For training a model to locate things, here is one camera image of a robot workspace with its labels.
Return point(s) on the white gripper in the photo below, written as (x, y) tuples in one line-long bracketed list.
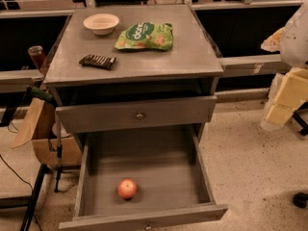
[(295, 42)]

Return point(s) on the red apple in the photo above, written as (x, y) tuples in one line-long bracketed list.
[(127, 188)]

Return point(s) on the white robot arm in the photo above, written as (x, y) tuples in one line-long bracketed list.
[(292, 43)]

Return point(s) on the grey open middle drawer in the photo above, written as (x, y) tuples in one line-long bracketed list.
[(165, 163)]

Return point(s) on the grey top drawer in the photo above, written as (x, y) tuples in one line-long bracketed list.
[(136, 114)]

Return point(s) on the green snack bag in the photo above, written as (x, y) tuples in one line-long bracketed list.
[(146, 35)]

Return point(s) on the dark chocolate bar wrapper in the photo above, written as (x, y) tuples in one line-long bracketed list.
[(97, 61)]

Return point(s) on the white bowl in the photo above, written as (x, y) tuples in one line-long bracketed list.
[(102, 23)]

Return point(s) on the brown cardboard box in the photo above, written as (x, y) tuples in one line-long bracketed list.
[(37, 129)]

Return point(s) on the black tripod stand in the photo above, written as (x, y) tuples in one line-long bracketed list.
[(30, 212)]

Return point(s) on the clear plastic cup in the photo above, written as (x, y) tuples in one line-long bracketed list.
[(37, 55)]

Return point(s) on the green handled tool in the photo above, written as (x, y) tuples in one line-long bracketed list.
[(40, 94)]

